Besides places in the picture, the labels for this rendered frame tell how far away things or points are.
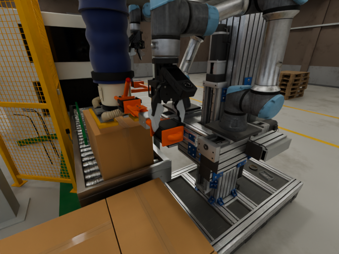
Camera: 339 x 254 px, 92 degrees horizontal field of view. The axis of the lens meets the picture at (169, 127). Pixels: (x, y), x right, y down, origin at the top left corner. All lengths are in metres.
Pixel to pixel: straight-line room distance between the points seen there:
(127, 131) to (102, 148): 0.19
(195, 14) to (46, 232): 1.21
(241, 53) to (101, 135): 0.98
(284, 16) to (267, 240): 1.60
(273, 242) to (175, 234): 1.02
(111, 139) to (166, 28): 0.86
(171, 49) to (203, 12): 0.13
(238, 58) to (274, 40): 0.35
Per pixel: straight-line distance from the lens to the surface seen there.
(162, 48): 0.45
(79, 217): 1.20
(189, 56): 1.38
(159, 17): 0.46
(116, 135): 1.15
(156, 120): 0.47
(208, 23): 0.52
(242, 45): 1.11
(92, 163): 1.61
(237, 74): 1.11
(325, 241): 2.09
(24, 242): 1.25
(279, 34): 0.79
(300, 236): 2.00
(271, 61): 0.79
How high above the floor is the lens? 1.41
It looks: 24 degrees down
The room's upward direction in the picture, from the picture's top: straight up
